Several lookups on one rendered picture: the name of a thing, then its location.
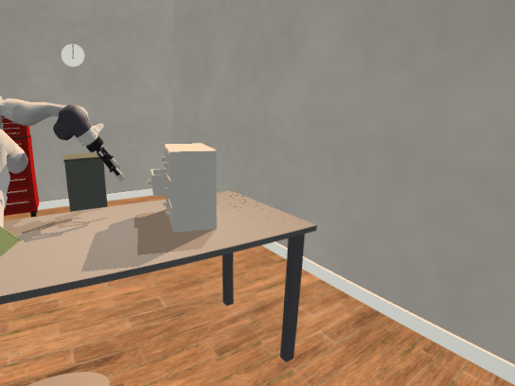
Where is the white chest of drawers with wooden top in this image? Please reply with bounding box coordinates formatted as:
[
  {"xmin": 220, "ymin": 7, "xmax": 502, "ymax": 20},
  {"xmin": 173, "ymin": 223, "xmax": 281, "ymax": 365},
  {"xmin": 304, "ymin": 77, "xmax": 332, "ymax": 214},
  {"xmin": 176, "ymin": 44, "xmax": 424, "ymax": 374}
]
[{"xmin": 165, "ymin": 144, "xmax": 217, "ymax": 233}]

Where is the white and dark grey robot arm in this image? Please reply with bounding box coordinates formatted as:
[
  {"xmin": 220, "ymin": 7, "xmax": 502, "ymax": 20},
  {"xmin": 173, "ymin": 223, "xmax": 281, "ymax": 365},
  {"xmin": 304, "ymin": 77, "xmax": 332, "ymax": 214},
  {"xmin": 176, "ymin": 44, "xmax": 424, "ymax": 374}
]
[{"xmin": 0, "ymin": 96, "xmax": 103, "ymax": 228}]

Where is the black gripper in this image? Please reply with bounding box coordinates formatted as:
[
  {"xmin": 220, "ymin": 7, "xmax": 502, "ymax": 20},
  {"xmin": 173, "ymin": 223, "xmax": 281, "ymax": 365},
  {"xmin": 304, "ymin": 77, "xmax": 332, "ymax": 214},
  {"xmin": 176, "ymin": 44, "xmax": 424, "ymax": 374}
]
[{"xmin": 86, "ymin": 136, "xmax": 126, "ymax": 182}]

